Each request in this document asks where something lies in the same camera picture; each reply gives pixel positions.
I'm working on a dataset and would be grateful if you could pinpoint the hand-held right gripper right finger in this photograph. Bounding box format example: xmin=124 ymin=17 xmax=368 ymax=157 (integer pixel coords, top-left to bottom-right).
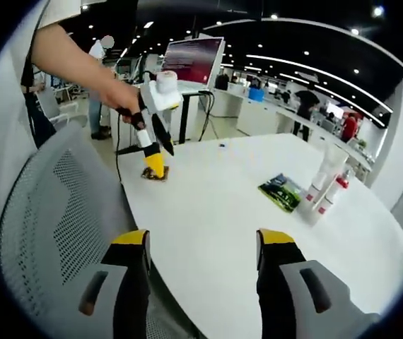
xmin=256 ymin=228 xmax=381 ymax=339

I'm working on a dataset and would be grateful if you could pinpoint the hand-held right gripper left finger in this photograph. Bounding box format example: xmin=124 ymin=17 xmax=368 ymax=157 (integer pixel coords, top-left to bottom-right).
xmin=62 ymin=228 xmax=152 ymax=339

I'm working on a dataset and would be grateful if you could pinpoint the gold foil sachet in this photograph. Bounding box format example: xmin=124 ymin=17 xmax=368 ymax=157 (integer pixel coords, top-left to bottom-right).
xmin=140 ymin=165 xmax=170 ymax=182

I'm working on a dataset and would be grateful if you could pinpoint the green black foil packet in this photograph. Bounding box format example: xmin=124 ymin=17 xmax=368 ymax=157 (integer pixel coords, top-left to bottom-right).
xmin=257 ymin=172 xmax=302 ymax=215

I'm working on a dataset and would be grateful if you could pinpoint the large white skincare tube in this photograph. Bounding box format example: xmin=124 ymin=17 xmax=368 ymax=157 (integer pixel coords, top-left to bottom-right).
xmin=320 ymin=143 xmax=349 ymax=184

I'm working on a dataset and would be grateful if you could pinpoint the person's left hand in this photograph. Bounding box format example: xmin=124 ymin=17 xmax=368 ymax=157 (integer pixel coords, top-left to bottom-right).
xmin=99 ymin=79 xmax=146 ymax=131

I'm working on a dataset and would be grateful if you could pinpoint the white monitor with red screen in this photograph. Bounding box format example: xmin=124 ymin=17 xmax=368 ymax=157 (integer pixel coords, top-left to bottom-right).
xmin=161 ymin=36 xmax=226 ymax=90

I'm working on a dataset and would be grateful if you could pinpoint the grey mesh office chair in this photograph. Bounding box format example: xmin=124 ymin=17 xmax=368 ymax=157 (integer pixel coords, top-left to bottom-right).
xmin=0 ymin=123 xmax=195 ymax=339

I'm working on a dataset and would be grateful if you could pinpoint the white office chair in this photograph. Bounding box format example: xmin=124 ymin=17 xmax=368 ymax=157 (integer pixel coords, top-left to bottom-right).
xmin=37 ymin=87 xmax=90 ymax=130

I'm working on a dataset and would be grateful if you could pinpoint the long white counter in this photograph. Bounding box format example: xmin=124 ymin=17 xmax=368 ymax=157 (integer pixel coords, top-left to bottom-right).
xmin=215 ymin=86 xmax=374 ymax=177

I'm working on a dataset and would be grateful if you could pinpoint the person's white shirt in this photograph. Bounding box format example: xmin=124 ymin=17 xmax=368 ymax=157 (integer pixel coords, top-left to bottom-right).
xmin=0 ymin=10 xmax=52 ymax=230

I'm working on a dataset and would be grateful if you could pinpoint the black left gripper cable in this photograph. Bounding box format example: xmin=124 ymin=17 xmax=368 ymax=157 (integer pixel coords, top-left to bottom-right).
xmin=115 ymin=112 xmax=123 ymax=184

